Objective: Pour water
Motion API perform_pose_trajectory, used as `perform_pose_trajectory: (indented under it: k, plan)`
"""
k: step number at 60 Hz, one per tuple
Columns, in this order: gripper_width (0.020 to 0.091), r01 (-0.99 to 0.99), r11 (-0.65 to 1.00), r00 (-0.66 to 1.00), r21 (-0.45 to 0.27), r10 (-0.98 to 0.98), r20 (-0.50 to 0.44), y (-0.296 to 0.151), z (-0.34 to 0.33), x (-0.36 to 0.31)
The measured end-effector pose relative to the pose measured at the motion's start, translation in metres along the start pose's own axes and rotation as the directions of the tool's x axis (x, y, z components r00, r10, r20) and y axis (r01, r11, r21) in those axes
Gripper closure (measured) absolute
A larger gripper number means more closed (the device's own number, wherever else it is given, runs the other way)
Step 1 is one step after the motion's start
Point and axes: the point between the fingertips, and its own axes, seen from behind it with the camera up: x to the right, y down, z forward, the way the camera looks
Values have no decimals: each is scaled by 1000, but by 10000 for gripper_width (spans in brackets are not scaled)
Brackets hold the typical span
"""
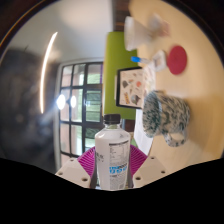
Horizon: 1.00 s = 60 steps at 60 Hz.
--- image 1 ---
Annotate small clear plastic packet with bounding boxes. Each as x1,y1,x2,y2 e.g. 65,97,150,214
148,13,171,38

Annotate flat round red coaster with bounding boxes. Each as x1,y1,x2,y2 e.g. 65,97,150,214
166,45,188,76

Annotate hanging pendant ceiling lamps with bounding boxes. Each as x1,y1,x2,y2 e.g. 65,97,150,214
55,93,78,111

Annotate speckled green-white ceramic mug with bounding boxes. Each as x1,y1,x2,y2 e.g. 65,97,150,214
142,89,192,148

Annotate small blue-capped tube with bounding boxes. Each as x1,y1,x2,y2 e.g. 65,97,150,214
130,55,151,65

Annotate curved linear ceiling light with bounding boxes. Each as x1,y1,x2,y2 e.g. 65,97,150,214
39,31,59,115

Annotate large dark-framed window wall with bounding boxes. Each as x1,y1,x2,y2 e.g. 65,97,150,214
53,60,105,166

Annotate black sticker-covered laptop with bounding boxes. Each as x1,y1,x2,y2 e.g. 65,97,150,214
115,66,151,110

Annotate white ceramic bowl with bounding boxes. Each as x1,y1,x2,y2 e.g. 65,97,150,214
123,14,158,52

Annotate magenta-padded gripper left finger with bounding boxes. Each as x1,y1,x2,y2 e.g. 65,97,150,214
54,145,98,189

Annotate clear plastic drink bottle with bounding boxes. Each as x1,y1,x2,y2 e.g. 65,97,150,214
94,113,132,191

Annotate green upholstered booth bench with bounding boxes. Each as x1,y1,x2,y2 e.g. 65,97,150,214
102,31,138,121

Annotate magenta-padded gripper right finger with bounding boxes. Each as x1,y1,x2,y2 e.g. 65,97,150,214
128,143,168,189

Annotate small white card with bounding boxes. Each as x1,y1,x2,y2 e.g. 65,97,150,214
151,49,168,73

